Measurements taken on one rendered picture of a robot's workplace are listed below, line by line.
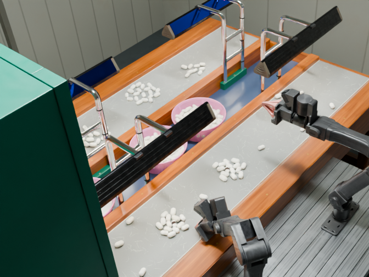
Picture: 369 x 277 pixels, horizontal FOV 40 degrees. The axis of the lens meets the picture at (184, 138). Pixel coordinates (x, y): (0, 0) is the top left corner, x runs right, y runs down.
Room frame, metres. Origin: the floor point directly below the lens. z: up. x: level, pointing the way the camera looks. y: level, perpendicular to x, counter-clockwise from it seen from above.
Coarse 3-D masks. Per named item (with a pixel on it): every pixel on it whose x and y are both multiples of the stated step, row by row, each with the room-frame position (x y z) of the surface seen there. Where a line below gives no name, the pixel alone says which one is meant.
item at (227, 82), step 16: (240, 0) 2.41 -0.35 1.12; (224, 16) 2.28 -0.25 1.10; (240, 16) 2.38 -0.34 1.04; (224, 32) 2.27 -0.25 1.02; (240, 32) 2.36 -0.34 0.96; (224, 48) 2.27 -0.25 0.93; (240, 48) 2.38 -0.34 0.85; (224, 64) 2.27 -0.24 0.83; (240, 64) 2.38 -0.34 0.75; (224, 80) 2.27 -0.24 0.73
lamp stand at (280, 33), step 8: (288, 16) 2.18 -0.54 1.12; (280, 24) 2.21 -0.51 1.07; (304, 24) 2.11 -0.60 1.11; (312, 24) 2.10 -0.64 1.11; (264, 32) 2.10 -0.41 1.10; (272, 32) 2.06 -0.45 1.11; (280, 32) 2.04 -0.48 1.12; (264, 40) 2.10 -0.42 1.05; (280, 40) 2.21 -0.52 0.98; (288, 40) 1.99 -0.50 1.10; (296, 40) 1.99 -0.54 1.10; (264, 48) 2.10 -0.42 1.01; (272, 48) 2.16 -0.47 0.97; (264, 56) 2.10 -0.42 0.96; (280, 72) 2.21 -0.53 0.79
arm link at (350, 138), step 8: (320, 120) 1.42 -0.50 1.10; (328, 120) 1.41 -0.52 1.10; (320, 128) 1.38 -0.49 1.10; (328, 128) 1.37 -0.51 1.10; (336, 128) 1.37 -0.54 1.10; (344, 128) 1.36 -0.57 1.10; (320, 136) 1.38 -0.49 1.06; (328, 136) 1.36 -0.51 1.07; (336, 136) 1.35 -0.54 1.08; (344, 136) 1.33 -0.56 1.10; (352, 136) 1.32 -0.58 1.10; (360, 136) 1.31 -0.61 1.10; (368, 136) 1.31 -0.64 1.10; (344, 144) 1.33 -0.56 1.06; (352, 144) 1.31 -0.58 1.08; (360, 144) 1.29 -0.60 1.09; (368, 144) 1.27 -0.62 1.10; (360, 152) 1.28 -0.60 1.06; (368, 152) 1.25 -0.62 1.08; (368, 168) 1.23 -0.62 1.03
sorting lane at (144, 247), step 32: (320, 64) 2.32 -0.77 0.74; (320, 96) 2.04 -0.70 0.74; (256, 128) 1.84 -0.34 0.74; (288, 128) 1.82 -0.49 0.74; (256, 160) 1.62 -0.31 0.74; (160, 192) 1.48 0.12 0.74; (192, 192) 1.47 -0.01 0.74; (224, 192) 1.45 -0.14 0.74; (128, 224) 1.33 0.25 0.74; (192, 224) 1.30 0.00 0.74; (128, 256) 1.17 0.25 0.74; (160, 256) 1.16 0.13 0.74
